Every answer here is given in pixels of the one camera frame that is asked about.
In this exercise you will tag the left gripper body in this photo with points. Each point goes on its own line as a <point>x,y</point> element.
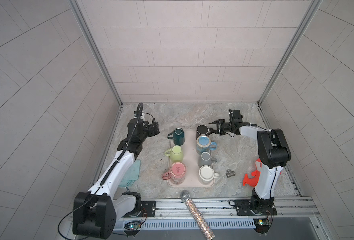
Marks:
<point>148,130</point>

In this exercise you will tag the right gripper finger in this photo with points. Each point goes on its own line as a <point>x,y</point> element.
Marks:
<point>215,131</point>
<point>217,122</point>

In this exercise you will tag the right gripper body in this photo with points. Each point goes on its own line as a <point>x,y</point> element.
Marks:
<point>227,127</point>

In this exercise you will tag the black mug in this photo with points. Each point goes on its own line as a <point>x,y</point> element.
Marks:
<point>202,130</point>

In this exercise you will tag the iridescent blue butterfly mug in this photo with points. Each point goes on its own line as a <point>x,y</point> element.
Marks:
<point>204,144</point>

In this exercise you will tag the dark green mug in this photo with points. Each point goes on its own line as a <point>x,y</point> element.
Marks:
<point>177,136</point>

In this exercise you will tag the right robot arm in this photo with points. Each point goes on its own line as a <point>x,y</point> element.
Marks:
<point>273,151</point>

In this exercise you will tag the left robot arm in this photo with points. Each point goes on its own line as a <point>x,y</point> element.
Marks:
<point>95,211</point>

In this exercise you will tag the grey mug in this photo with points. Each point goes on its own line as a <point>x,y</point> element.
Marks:
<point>206,159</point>

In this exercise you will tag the light green mug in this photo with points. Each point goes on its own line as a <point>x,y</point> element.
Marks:
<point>175,154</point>

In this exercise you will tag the white mug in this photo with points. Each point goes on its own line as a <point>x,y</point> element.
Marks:
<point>207,175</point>

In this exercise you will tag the pink glass mug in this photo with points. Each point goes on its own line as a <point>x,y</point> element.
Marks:
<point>176,173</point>

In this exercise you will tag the beige plastic tray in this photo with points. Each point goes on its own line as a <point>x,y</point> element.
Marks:
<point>190,160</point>

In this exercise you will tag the small metal clip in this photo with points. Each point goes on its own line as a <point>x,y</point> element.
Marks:
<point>230,173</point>

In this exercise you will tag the teal folded cloth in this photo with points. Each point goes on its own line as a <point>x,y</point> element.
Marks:
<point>131,175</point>

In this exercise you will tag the red shark plush toy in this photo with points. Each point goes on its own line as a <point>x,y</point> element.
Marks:
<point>253,181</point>

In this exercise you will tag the glitter tube with silver cap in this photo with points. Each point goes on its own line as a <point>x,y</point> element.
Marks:
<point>201,222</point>

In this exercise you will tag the left circuit board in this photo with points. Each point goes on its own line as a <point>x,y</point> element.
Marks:
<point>132,226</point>

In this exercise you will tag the circuit board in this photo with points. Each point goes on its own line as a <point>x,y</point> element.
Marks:
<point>262,226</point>
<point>132,226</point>

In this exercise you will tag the right circuit board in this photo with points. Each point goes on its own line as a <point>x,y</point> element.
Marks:
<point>262,226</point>

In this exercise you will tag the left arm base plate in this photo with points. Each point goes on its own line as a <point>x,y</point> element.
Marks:
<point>148,206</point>

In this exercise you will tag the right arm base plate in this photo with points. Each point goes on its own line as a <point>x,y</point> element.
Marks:
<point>244,208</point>

